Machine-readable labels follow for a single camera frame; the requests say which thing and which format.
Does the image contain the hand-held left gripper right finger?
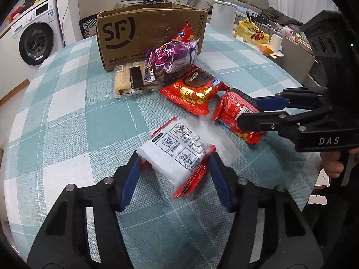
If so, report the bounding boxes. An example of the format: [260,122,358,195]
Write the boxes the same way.
[209,152,328,269]

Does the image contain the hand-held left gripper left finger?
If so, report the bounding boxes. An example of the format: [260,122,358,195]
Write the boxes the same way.
[26,151,141,269]

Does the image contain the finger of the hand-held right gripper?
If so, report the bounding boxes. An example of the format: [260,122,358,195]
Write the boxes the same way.
[251,87,329,112]
[237,106,333,133]

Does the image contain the red packet black stripe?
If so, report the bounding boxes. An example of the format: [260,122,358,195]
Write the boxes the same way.
[212,88,267,145]

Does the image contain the white packet red edges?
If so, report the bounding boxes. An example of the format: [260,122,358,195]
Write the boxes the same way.
[139,117,216,200]

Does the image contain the red gold cookie packet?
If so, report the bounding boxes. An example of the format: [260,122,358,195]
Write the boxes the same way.
[158,65,231,116]

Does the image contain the clear cracker pack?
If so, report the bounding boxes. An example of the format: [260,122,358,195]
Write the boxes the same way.
[114,63,160,99]

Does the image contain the red chip bag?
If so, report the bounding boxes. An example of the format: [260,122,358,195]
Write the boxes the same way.
[171,21,204,55]

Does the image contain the purple snack bag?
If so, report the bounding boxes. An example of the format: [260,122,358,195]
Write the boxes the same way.
[144,40,198,86]

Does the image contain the brown cardboard box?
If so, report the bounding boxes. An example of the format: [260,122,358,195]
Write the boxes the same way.
[96,2,208,70]

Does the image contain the person's right forearm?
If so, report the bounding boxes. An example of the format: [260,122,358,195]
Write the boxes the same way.
[304,157,359,258]

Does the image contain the person's right hand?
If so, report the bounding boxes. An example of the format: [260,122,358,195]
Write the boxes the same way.
[320,151,345,179]

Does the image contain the gray bench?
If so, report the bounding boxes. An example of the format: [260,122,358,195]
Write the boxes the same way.
[280,35,316,79]

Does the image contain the white paper cup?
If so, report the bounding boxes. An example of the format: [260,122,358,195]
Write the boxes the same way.
[268,33,283,52]

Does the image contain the yellow plastic bag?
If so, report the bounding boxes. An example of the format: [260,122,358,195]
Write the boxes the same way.
[234,17,272,45]

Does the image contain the teal checked tablecloth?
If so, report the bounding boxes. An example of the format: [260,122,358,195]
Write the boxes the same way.
[3,24,323,269]

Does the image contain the dark green jacket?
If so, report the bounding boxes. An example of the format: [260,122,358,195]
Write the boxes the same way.
[259,7,303,28]

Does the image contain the black white patterned basket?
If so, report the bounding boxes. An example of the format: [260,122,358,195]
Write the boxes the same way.
[79,14,99,38]

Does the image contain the white washing machine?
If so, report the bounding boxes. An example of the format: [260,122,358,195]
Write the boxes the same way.
[10,0,65,66]

